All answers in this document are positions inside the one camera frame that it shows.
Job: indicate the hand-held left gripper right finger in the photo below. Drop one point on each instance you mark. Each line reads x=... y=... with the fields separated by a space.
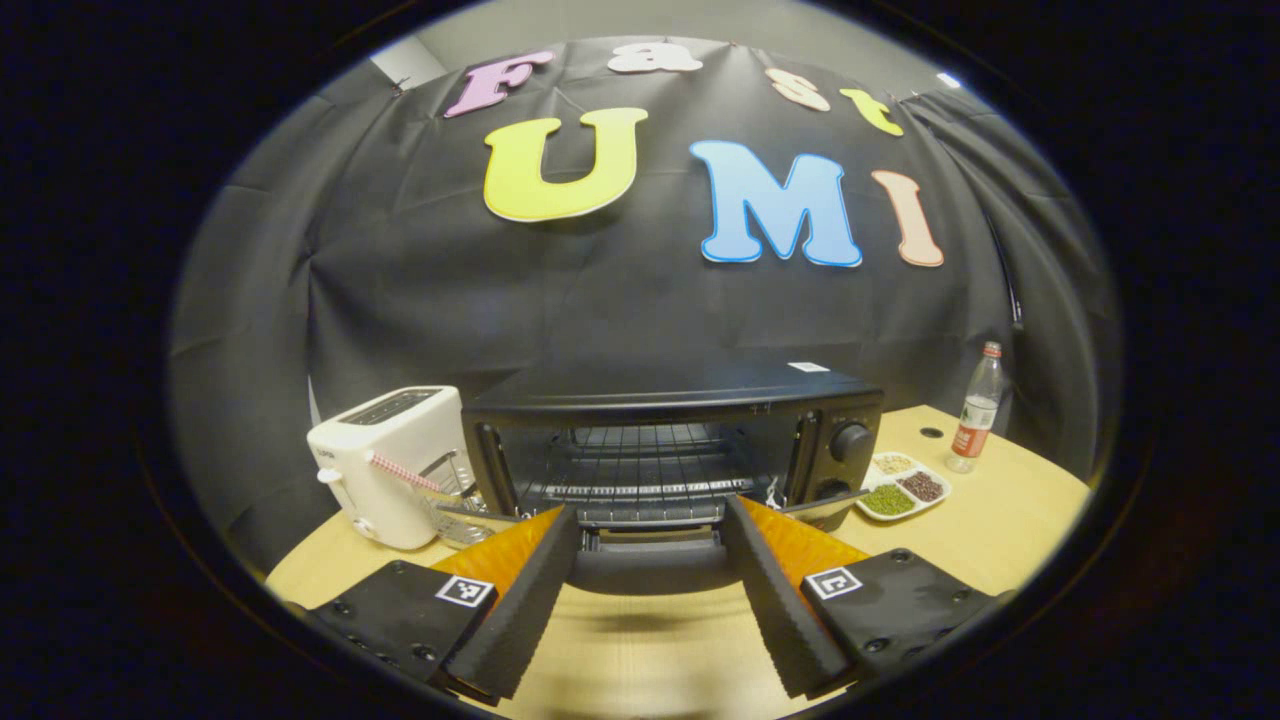
x=785 y=610

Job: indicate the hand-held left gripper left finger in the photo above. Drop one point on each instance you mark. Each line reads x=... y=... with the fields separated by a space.
x=520 y=610

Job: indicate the black electric oven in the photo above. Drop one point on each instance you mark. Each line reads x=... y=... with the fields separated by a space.
x=680 y=390

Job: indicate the white divided dish with beans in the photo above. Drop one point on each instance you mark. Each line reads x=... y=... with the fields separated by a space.
x=900 y=490

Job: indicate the red white striped straw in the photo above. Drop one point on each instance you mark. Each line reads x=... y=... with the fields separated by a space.
x=400 y=470

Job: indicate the white toaster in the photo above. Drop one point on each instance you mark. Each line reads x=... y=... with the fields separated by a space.
x=380 y=470

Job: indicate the clear bottle with red label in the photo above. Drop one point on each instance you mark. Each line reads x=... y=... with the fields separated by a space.
x=975 y=420

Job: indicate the black backdrop cloth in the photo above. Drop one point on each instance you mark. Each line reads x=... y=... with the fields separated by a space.
x=600 y=300

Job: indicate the small ceiling light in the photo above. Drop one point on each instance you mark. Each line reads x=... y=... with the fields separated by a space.
x=948 y=80

